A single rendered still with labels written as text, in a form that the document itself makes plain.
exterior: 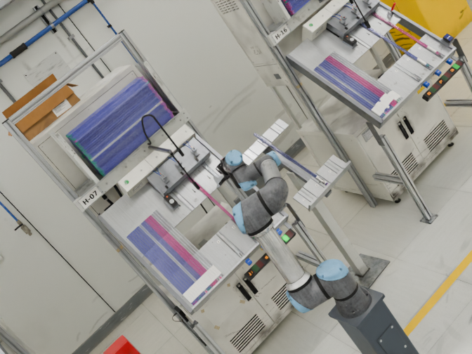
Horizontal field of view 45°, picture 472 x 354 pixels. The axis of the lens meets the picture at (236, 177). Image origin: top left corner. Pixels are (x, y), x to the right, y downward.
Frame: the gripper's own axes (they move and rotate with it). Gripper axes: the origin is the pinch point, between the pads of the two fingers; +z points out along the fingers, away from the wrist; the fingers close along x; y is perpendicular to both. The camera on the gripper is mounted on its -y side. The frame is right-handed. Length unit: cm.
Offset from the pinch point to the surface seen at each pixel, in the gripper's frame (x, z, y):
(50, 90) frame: 36, -7, 92
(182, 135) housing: -1.9, 11.8, 34.9
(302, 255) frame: -12, 42, -58
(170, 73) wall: -67, 147, 109
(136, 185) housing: 34.7, 12.9, 31.3
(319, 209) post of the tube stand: -31, 20, -45
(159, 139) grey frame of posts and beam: 8.3, 14.9, 42.7
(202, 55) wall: -99, 150, 104
